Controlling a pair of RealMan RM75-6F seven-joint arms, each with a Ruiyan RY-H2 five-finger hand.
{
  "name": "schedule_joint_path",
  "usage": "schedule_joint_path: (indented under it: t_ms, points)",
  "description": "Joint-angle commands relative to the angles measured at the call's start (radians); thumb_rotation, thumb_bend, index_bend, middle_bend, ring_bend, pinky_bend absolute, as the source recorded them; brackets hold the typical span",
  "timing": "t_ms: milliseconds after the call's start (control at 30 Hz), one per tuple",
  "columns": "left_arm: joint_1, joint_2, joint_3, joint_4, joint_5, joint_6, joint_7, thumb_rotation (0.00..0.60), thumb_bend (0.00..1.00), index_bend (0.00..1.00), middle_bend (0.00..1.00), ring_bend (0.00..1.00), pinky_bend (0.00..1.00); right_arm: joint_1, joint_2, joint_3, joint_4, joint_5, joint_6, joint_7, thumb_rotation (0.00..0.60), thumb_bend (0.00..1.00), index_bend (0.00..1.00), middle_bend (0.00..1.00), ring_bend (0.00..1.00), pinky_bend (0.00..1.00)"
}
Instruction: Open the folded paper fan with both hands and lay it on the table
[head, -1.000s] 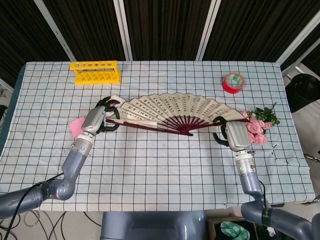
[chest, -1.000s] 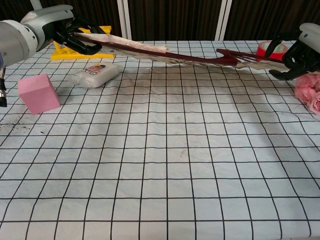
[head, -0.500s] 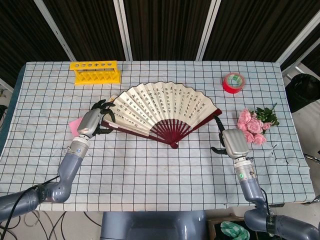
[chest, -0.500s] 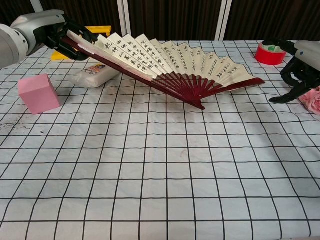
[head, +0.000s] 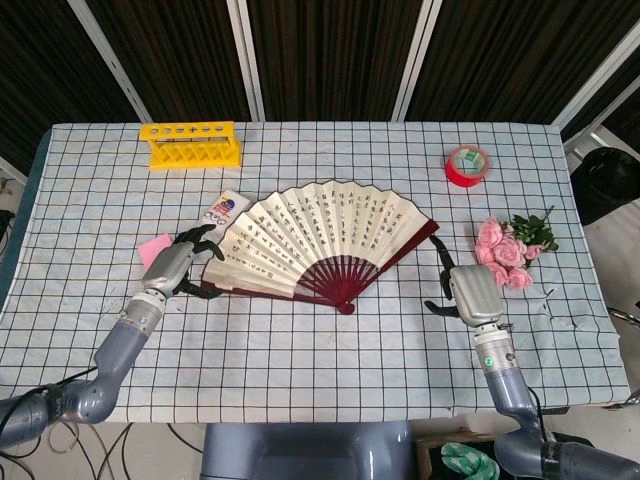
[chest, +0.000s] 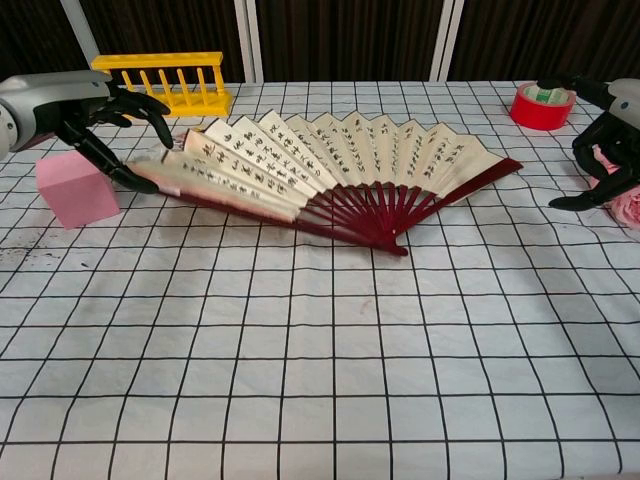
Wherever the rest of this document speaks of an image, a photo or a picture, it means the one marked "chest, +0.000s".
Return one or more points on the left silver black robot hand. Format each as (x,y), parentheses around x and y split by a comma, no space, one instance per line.
(60,100)

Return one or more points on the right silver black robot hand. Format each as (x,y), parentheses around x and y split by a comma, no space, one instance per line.
(617,130)

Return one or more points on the paper folding fan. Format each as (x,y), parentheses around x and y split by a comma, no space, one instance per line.
(350,150)

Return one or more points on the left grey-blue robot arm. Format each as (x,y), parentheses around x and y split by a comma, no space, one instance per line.
(6,127)

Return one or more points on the pink rose bouquet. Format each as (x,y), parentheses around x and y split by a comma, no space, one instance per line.
(630,207)

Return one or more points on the red tape roll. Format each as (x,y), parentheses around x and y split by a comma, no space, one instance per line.
(537,112)

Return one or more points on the pink cube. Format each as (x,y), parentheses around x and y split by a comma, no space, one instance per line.
(75,190)

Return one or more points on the yellow test tube rack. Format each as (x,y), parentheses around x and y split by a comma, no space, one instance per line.
(155,61)

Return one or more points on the white black checked tablecloth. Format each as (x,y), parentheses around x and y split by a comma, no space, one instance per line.
(320,350)

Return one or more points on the white partition post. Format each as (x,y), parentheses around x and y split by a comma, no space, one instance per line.
(80,30)
(248,40)
(447,40)

